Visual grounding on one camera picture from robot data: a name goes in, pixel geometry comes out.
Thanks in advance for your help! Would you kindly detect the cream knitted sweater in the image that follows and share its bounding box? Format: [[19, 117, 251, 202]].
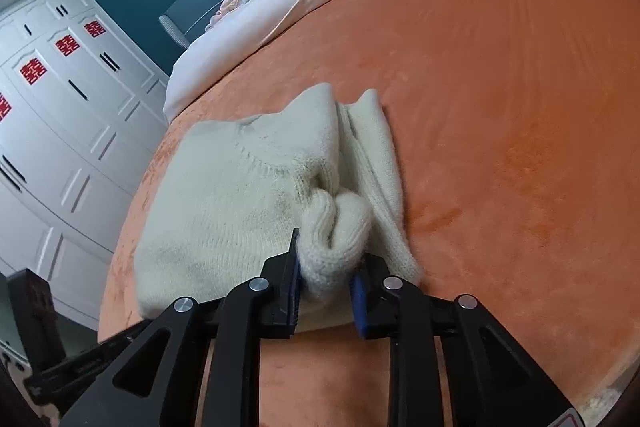
[[134, 83, 423, 332]]

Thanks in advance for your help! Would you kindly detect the orange velvet bed blanket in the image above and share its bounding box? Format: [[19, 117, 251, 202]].
[[98, 0, 639, 410]]

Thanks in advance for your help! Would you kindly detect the white wardrobe with red stickers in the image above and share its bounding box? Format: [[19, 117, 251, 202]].
[[0, 0, 168, 329]]

